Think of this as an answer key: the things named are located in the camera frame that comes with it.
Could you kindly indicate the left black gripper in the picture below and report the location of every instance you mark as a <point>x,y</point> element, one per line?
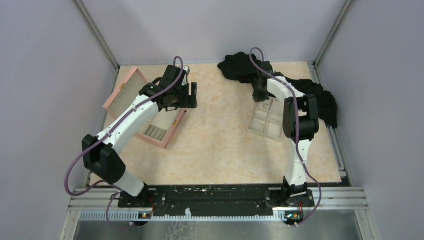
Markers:
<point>190,101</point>

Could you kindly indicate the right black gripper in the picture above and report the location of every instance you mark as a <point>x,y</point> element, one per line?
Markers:
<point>258,98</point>

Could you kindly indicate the beige divided tray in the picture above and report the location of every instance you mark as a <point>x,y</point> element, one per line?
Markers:
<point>267,119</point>

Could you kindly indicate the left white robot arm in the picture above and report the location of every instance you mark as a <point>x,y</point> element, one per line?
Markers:
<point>101,153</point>

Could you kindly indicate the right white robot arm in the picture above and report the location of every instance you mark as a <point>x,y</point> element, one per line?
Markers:
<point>300,123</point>

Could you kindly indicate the pink jewelry box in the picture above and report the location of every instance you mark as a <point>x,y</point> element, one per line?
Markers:
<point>157,128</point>

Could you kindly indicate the black cloth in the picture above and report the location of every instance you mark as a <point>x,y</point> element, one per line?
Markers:
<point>239,68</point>

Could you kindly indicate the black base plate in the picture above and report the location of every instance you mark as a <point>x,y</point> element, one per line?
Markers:
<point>216,200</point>

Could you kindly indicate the white slotted cable duct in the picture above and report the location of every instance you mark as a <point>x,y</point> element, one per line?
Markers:
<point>144,216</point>

